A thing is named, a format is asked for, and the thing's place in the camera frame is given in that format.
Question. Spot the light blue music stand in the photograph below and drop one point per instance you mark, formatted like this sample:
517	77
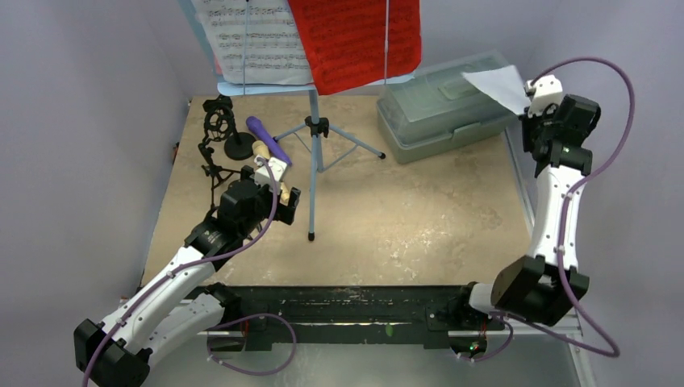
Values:
318	127

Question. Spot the black round-base microphone stand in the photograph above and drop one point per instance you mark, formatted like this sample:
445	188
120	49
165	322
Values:
219	125

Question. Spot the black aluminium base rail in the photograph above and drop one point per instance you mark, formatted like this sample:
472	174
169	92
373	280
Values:
431	316

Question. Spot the red folder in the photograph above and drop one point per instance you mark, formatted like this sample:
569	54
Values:
349	44

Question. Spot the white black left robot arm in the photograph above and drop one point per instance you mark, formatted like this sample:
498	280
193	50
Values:
125	346

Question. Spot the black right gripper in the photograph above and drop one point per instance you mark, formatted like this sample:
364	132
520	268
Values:
534	136

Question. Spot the purple toy microphone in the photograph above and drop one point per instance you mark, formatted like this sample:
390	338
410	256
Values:
258	130

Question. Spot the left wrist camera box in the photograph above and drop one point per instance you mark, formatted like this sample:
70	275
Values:
269	171

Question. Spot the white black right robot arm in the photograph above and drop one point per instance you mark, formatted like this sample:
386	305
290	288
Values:
541	286

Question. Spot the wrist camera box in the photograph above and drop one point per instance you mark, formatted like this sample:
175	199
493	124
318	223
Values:
543	92
269	171

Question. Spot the translucent green storage box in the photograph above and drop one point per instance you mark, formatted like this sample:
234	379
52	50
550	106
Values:
438	110

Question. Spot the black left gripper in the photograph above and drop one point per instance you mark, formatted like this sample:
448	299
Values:
283	211

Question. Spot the sheet music page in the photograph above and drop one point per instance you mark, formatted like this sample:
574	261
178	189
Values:
503	85
254	42

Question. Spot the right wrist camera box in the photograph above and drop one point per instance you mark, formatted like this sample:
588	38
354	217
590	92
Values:
543	92

